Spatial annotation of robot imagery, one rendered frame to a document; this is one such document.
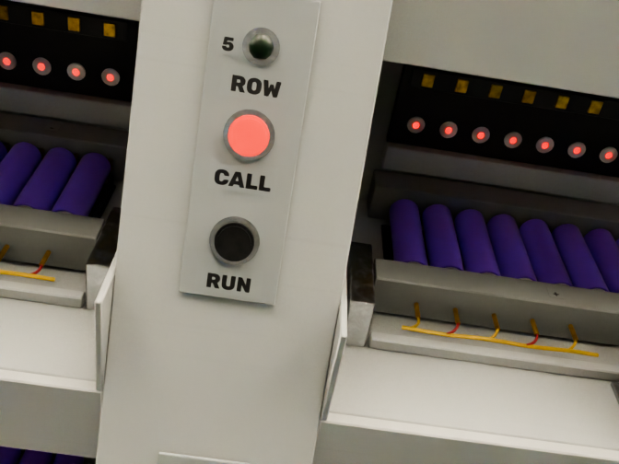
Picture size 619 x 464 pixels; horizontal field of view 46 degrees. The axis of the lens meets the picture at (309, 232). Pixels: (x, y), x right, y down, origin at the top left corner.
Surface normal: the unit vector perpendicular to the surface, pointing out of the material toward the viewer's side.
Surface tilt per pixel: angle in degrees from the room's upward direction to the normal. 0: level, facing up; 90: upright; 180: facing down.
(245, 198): 90
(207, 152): 90
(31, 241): 111
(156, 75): 90
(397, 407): 21
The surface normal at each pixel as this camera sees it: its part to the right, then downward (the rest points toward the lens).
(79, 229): 0.15, -0.81
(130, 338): 0.03, 0.23
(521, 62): -0.04, 0.56
